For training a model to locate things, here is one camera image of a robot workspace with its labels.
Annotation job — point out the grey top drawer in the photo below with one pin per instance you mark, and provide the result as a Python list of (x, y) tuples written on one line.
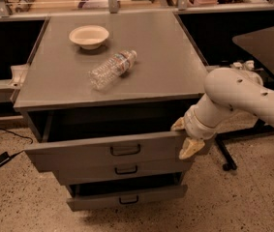
[(103, 151)]

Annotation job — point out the clear plastic water bottle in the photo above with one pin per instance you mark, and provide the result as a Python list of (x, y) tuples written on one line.
[(112, 68)]

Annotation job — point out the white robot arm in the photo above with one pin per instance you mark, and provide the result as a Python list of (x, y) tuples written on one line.
[(226, 91)]

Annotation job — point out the dark tool on shelf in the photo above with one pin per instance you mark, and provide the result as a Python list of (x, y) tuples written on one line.
[(24, 5)]

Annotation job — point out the grey drawer cabinet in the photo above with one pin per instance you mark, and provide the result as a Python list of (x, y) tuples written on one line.
[(101, 96)]

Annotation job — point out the grey metal rail bracket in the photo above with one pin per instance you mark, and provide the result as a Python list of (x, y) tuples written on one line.
[(10, 88)]

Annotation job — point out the white paper bowl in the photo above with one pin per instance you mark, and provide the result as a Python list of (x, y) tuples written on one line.
[(89, 37)]

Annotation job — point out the grey drawer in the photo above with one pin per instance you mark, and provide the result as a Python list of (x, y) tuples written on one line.
[(125, 198), (103, 151), (120, 171)]

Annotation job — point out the grey middle drawer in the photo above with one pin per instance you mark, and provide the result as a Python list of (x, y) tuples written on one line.
[(120, 171)]

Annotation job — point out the black power adapter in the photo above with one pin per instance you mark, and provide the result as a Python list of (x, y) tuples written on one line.
[(0, 159)]

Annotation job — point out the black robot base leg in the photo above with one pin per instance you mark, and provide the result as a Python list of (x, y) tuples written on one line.
[(260, 128)]

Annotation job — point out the grey bottom drawer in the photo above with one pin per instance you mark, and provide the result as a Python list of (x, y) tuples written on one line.
[(125, 198)]

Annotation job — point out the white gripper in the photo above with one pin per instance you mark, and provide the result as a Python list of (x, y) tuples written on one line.
[(197, 126)]

